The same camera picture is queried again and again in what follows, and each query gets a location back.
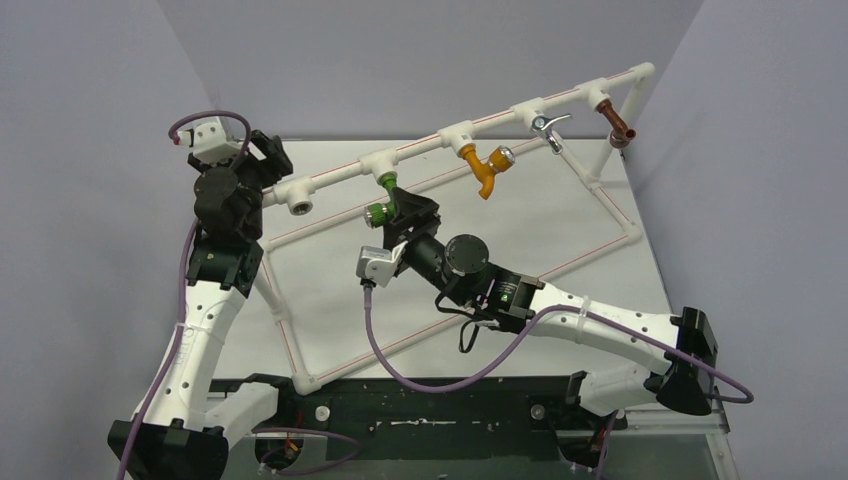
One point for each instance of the white PVC pipe frame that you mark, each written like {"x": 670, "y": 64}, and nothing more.
{"x": 381, "y": 164}

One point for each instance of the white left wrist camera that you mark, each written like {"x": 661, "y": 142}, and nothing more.
{"x": 209, "y": 140}

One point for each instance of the chrome lever water faucet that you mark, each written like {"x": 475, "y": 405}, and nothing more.
{"x": 544, "y": 127}

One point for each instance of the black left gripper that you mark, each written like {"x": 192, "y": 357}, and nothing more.
{"x": 275, "y": 164}

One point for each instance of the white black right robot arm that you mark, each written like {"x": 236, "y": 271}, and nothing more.
{"x": 668, "y": 356}

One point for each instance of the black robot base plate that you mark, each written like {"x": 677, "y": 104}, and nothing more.
{"x": 529, "y": 417}

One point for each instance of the orange water faucet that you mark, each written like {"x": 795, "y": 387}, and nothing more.
{"x": 485, "y": 171}

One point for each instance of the brown water faucet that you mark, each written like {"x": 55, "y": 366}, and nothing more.
{"x": 621, "y": 134}

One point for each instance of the green water faucet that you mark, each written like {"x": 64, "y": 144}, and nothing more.
{"x": 377, "y": 215}

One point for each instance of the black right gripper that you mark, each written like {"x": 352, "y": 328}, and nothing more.
{"x": 409, "y": 224}

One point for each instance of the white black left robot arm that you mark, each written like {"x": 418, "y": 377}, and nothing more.
{"x": 174, "y": 433}

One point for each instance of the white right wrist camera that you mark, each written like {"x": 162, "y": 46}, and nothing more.
{"x": 379, "y": 265}

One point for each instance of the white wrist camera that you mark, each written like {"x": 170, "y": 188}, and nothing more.
{"x": 379, "y": 265}
{"x": 209, "y": 140}

